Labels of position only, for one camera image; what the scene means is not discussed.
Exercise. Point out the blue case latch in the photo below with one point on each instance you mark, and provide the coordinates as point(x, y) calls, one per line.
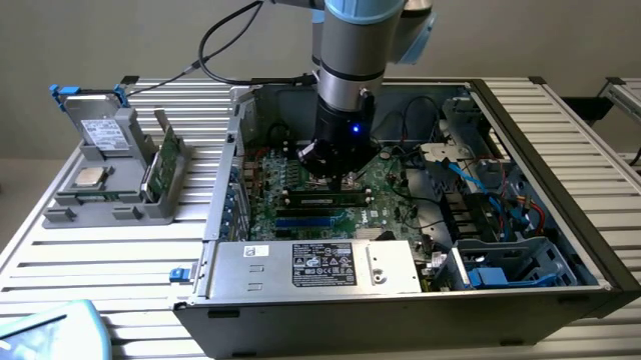
point(181, 273)

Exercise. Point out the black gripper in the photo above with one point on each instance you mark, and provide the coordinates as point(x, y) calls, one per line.
point(340, 146)

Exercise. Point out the grey parts rack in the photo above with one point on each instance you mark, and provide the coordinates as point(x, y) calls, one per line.
point(121, 187)

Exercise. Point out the silver chipset heatsink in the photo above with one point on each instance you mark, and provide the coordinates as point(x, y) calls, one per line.
point(372, 234)

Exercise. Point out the silver power supply unit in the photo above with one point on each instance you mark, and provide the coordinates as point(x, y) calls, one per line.
point(310, 267)

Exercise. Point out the teal robot joint cap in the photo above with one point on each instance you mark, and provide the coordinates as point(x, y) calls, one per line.
point(50, 330)

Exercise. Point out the open grey PC case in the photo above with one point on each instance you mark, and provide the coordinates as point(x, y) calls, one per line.
point(401, 225)

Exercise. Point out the silver hard disk blue carrier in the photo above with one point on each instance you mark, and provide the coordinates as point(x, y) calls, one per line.
point(98, 120)

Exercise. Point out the silver CPU chip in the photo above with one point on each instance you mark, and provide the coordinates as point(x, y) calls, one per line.
point(93, 176)

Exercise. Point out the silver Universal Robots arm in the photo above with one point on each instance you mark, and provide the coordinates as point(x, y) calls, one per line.
point(351, 56)

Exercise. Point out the grey disk bay cage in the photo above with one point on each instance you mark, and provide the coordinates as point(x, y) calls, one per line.
point(505, 262)

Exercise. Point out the CPU socket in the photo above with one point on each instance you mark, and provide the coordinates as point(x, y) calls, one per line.
point(325, 178)

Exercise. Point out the green graphics card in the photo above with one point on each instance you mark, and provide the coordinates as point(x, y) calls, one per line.
point(164, 165)

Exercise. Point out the neighbouring slatted metal table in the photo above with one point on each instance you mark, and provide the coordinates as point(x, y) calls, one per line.
point(624, 93)

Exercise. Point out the green Dell motherboard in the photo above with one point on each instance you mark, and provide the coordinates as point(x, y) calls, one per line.
point(331, 202)

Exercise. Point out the blue expansion slot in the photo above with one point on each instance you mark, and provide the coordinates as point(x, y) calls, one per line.
point(306, 222)

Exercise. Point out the installed black RAM stick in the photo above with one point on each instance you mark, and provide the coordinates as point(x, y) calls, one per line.
point(325, 200)

